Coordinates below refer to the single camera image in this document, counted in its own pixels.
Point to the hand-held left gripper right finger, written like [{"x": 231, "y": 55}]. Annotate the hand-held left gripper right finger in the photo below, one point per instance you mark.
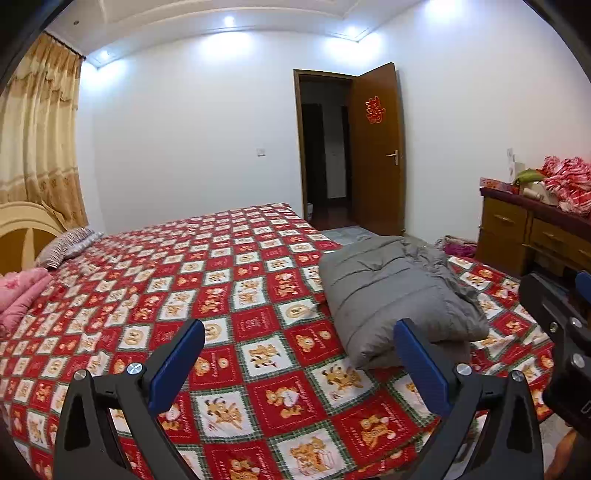
[{"x": 422, "y": 364}]

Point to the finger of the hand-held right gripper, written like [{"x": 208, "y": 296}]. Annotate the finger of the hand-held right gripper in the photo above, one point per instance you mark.
[
  {"x": 549, "y": 309},
  {"x": 584, "y": 293}
]

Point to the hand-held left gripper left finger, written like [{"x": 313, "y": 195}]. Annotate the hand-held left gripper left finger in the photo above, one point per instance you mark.
[{"x": 173, "y": 369}]

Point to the grey padded jacket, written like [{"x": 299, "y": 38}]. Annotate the grey padded jacket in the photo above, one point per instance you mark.
[{"x": 392, "y": 300}]

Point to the person's right forearm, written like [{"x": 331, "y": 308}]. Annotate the person's right forearm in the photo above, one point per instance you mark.
[{"x": 570, "y": 454}]

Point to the wooden dresser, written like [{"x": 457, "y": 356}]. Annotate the wooden dresser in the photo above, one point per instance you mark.
[{"x": 526, "y": 235}]

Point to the red bear-print blanket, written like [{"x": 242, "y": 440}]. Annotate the red bear-print blanket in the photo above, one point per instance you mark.
[{"x": 231, "y": 300}]

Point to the red and white cloth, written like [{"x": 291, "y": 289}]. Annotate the red and white cloth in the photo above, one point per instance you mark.
[{"x": 568, "y": 182}]

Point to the pink cloth pile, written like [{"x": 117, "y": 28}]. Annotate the pink cloth pile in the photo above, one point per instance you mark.
[{"x": 455, "y": 244}]

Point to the green cloth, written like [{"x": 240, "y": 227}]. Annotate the green cloth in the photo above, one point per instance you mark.
[{"x": 527, "y": 175}]

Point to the red flat box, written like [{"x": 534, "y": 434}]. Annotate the red flat box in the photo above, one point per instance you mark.
[{"x": 501, "y": 185}]

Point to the striped pillow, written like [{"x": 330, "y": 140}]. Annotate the striped pillow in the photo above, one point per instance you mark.
[{"x": 64, "y": 247}]

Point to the pink quilt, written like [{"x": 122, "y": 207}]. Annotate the pink quilt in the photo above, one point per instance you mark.
[{"x": 21, "y": 295}]

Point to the cream wooden headboard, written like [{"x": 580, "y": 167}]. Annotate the cream wooden headboard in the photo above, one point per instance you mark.
[{"x": 25, "y": 235}]

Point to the brown wooden door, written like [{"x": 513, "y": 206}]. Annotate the brown wooden door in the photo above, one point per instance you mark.
[{"x": 376, "y": 152}]

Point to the red paper door decoration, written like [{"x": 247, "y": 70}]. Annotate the red paper door decoration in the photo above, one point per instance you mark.
[{"x": 374, "y": 110}]

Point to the beige patterned curtain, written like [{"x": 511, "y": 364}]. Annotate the beige patterned curtain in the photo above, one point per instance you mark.
[{"x": 39, "y": 138}]

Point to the recessed ceiling light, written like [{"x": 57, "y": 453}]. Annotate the recessed ceiling light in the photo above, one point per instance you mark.
[
  {"x": 104, "y": 54},
  {"x": 228, "y": 20}
]

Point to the brown door frame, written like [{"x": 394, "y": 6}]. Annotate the brown door frame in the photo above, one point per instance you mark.
[{"x": 302, "y": 138}]

